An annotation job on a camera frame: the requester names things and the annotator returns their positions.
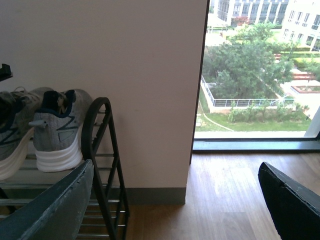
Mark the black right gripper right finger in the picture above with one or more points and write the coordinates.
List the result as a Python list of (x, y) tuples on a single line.
[(294, 209)]

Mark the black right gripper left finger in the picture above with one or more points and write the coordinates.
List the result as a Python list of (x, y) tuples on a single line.
[(57, 213)]

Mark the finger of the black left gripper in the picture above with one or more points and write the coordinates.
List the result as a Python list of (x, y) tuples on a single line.
[(5, 72)]

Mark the grey knit sneaker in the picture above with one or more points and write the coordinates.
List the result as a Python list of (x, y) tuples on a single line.
[(17, 109), (57, 129)]

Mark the black metal shoe rack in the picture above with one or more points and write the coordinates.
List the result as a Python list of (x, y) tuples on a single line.
[(107, 213)]

